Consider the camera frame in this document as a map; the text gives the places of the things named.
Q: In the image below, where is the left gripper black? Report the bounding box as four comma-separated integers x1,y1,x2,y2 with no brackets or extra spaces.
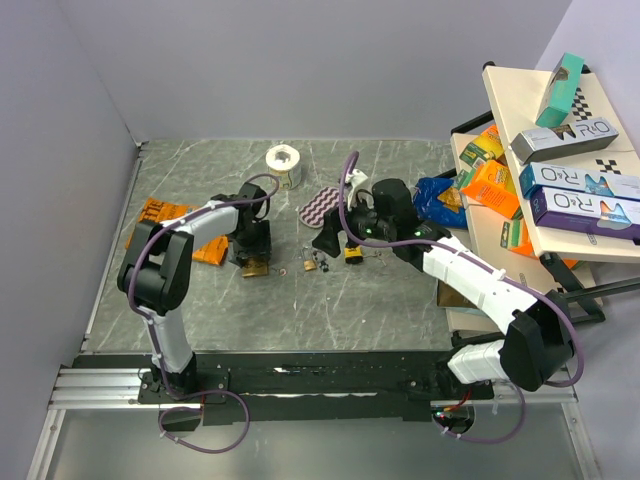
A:
228,219,271,267

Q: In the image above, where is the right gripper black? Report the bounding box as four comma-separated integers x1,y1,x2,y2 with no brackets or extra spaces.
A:
312,188,396,258

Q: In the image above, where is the small brass padlock with keys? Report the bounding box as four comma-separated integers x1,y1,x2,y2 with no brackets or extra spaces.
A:
301,246,329,273

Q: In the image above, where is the large brass padlock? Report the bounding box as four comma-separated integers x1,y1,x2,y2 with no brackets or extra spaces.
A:
241,258,269,278

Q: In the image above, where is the yellow padlock black shackle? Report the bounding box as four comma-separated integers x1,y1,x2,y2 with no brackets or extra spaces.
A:
344,244,364,265

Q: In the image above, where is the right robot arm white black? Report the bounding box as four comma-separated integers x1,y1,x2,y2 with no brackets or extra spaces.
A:
312,179,575,399

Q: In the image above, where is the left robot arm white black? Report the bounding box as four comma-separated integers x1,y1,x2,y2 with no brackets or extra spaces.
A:
117,180,273,402

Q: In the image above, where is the pink black zigzag sponge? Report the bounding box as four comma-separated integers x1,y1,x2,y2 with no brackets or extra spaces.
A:
298,187,339,229

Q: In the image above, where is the orange potato chips bag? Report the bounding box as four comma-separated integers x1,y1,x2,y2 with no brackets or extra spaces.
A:
137,197,229,266

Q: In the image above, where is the white tape roll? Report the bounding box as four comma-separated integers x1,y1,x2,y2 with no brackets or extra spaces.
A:
265,144,302,190

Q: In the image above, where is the blue chips bag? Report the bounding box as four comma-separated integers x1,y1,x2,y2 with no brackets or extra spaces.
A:
413,177,468,229

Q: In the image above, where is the beige lower shelf board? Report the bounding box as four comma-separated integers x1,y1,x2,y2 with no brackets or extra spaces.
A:
445,134,605,336

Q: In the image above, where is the orange snack box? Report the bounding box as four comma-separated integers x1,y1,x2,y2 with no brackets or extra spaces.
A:
461,160,521,219

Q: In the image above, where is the yellow green box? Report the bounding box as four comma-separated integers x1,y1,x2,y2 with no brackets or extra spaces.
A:
459,124,504,168

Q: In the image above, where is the green orange box lower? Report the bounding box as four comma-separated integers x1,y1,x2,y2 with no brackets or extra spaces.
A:
500,219,536,258

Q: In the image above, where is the blue R&O box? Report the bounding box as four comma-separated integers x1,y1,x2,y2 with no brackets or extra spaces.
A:
519,162,639,201

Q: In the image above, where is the purple R&O box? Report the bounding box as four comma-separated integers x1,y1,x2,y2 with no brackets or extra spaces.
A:
529,187,639,243

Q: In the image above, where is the silver R&O box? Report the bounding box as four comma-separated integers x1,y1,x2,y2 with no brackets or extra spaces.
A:
509,117,619,165

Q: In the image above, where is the teal box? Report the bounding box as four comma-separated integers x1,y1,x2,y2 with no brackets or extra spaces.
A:
535,52,584,128

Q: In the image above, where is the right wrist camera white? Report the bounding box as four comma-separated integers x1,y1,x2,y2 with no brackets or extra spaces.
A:
344,168,369,210

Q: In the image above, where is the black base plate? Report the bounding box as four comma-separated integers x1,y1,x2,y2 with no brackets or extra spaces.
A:
72,350,494,432

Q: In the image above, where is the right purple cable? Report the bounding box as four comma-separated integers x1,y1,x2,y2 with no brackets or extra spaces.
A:
337,150,586,445

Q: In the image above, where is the black shelf frame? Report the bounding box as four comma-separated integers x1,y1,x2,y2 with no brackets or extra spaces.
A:
450,62,639,325

